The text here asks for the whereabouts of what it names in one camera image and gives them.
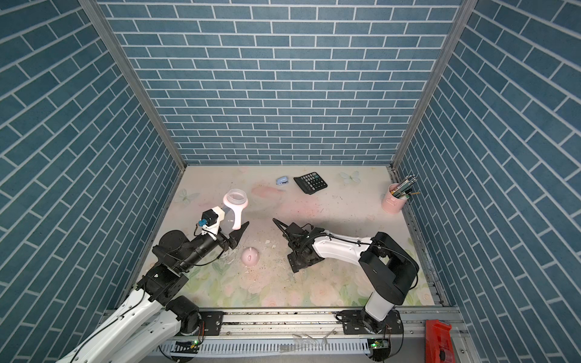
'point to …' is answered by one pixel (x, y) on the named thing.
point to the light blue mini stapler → (282, 180)
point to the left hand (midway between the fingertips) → (244, 216)
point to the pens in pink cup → (403, 187)
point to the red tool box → (438, 342)
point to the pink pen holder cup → (391, 203)
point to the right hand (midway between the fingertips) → (303, 262)
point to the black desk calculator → (311, 183)
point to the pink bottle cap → (250, 256)
